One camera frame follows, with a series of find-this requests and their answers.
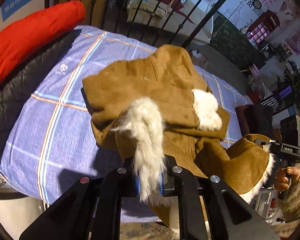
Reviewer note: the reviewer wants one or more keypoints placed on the red phone booth cabinet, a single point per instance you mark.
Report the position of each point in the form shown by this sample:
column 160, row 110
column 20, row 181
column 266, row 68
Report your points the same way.
column 263, row 27

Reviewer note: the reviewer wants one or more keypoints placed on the black quilted jacket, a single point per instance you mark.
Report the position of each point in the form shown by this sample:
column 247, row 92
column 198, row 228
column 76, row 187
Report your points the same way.
column 25, row 79

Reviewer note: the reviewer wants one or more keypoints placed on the brown suede fur-lined jacket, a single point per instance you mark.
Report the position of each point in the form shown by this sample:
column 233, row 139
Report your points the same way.
column 150, row 108

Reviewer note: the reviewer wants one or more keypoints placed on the right hand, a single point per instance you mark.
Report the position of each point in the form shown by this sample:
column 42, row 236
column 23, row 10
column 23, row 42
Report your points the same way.
column 281, row 179

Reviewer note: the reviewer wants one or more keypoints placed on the blue plaid bed sheet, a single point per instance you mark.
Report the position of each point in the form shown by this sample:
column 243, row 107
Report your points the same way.
column 51, row 143

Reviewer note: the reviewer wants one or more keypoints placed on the black iron bed frame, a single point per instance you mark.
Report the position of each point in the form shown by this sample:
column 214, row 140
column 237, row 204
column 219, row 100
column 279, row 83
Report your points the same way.
column 113, row 14

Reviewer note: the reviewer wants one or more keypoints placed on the fur sleeve cuff forearm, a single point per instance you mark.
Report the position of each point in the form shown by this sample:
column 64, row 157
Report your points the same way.
column 290, row 206

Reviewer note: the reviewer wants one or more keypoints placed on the red puffer jacket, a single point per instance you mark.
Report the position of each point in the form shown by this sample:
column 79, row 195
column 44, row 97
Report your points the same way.
column 21, row 39

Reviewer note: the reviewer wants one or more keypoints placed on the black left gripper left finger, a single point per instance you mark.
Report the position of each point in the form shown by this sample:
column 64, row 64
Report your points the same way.
column 90, row 209

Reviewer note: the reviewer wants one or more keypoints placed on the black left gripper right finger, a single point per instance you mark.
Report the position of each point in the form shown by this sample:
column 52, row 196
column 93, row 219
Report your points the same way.
column 210, row 209

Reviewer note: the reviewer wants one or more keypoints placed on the black dark coat pile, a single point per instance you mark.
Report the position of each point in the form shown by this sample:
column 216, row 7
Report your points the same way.
column 255, row 119

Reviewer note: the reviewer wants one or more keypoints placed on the white sofa with cushions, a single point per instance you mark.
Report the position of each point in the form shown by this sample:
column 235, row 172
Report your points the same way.
column 175, row 16

